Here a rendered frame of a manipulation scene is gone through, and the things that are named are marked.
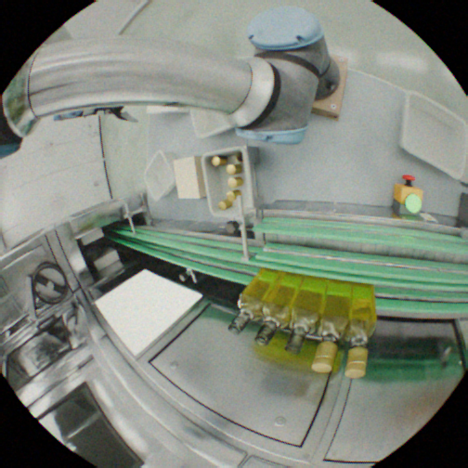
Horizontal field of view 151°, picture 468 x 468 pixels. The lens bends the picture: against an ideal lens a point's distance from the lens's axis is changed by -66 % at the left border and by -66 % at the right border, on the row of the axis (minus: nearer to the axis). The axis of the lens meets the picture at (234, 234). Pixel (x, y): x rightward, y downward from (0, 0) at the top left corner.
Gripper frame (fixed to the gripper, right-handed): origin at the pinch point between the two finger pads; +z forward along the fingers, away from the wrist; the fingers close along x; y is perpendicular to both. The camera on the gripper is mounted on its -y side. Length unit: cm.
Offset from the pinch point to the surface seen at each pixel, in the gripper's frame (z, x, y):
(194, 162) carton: 8.7, 22.2, -25.9
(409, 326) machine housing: 1, 40, -115
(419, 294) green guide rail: 1, 29, -108
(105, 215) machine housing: -11, 57, 25
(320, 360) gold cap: -24, 34, -82
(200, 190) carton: 9.5, 32.8, -29.3
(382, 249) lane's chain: 3, 24, -90
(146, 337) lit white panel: -33, 62, -45
